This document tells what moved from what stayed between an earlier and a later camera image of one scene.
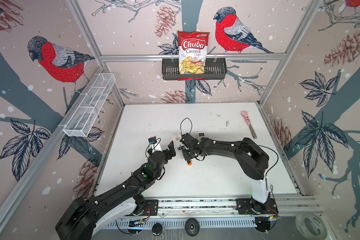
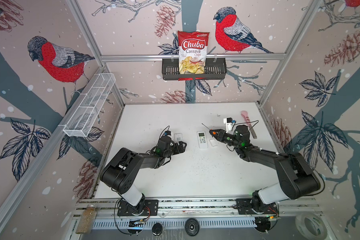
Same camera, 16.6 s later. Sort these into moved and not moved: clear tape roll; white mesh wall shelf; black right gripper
Moved: black right gripper
Not moved: white mesh wall shelf; clear tape roll
